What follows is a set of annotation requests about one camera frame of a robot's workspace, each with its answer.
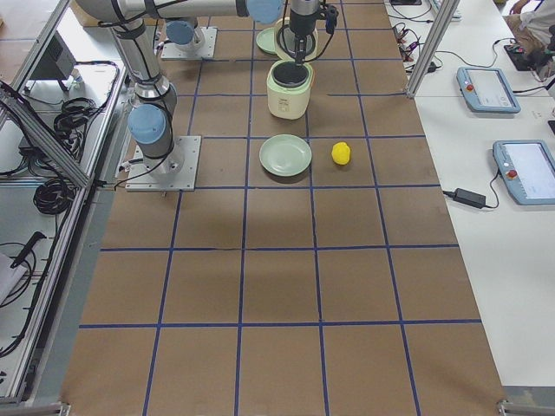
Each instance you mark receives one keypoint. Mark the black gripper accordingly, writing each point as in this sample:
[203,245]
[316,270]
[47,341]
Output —
[301,23]

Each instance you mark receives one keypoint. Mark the white rice cooker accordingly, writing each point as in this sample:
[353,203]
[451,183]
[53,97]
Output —
[288,84]

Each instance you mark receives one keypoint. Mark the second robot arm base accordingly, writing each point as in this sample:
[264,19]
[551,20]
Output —
[187,41]

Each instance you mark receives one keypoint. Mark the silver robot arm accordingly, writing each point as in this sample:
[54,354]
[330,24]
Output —
[151,123]

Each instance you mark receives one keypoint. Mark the green plate behind cooker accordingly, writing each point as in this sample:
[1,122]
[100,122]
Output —
[265,41]

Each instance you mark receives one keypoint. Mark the light green plate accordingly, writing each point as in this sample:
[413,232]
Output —
[285,155]

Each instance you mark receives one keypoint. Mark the yellow toy pepper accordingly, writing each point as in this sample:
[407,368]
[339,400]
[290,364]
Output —
[340,153]

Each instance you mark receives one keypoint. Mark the upper teach pendant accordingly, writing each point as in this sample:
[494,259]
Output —
[486,90]

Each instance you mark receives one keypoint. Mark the teach pendant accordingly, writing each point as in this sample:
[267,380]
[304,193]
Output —
[527,169]
[486,90]

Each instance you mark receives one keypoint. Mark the black power adapter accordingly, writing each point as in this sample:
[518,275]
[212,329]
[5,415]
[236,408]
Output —
[469,198]

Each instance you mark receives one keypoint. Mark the person at desk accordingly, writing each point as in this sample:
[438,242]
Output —
[531,30]

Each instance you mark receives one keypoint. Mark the lower teach pendant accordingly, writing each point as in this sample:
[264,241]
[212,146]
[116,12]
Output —
[527,169]

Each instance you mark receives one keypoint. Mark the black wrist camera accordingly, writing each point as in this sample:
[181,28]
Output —
[331,15]

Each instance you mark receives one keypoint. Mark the aluminium frame post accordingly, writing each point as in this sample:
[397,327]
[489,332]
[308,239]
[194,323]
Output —
[437,31]

